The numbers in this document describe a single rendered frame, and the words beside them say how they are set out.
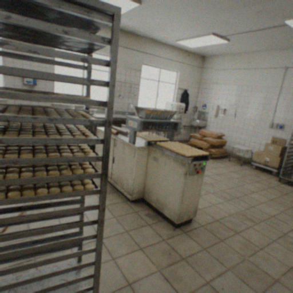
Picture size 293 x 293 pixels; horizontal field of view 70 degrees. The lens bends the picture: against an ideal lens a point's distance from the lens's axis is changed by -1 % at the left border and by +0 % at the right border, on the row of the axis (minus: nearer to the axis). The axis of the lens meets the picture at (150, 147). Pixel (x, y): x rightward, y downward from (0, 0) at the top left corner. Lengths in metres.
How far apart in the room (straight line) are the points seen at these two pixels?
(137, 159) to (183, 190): 0.73
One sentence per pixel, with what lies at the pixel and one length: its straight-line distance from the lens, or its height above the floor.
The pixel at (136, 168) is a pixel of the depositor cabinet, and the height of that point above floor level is 0.54.
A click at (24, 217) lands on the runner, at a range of 1.15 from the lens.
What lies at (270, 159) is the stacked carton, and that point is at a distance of 5.77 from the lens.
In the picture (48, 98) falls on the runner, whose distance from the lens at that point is 0.98.
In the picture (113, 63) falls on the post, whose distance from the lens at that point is 1.01.
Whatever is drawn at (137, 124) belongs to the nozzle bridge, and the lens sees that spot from 2.64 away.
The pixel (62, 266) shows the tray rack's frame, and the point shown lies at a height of 0.15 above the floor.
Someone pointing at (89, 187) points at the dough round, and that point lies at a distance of 1.17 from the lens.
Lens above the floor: 1.47
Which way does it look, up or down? 14 degrees down
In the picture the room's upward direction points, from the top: 7 degrees clockwise
